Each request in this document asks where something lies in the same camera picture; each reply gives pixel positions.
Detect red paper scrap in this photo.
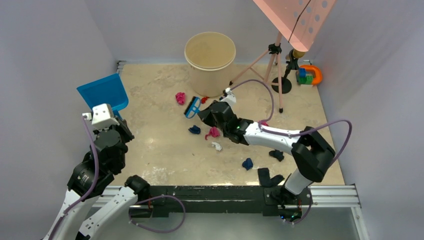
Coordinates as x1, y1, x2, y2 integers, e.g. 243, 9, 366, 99
201, 96, 209, 104

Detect blue hand brush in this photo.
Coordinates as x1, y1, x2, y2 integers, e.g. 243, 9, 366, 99
183, 96, 202, 119

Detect small white paper scrap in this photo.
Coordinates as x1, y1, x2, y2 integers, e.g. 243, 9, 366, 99
211, 141, 223, 152

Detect pink paper scrap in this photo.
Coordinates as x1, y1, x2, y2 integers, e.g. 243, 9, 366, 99
175, 92, 186, 105

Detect blue plastic dustpan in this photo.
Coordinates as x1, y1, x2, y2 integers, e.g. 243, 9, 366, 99
76, 73, 129, 119

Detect dark blue paper scrap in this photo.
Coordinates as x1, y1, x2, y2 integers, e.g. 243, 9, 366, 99
241, 157, 254, 171

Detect black scrap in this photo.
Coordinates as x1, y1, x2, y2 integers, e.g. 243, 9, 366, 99
268, 149, 285, 162

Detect dark navy front scrap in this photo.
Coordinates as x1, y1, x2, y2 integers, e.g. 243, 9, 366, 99
257, 167, 285, 188

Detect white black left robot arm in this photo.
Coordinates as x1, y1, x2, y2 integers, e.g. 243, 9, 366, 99
44, 117, 150, 240

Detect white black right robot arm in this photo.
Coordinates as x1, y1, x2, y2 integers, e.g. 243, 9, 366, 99
197, 101, 336, 204

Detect beige plastic bucket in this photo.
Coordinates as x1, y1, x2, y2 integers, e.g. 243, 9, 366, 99
184, 31, 236, 97

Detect orange blue green toy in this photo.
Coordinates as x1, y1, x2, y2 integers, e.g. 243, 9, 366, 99
295, 65, 323, 86

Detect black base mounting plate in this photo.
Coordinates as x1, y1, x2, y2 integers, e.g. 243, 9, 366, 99
129, 185, 312, 221

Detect pink music stand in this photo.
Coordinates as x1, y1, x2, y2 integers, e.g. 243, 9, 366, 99
229, 0, 337, 113

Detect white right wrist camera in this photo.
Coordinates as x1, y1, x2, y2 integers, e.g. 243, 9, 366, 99
219, 87, 237, 107

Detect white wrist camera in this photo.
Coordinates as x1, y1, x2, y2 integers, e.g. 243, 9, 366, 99
82, 103, 120, 131
219, 87, 237, 107

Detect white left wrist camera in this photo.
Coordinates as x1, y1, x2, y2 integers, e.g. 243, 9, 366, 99
82, 103, 120, 131

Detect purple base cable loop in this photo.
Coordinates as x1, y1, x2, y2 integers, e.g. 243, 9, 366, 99
128, 194, 186, 233

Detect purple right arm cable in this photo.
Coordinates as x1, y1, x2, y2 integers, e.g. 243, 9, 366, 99
230, 78, 353, 167

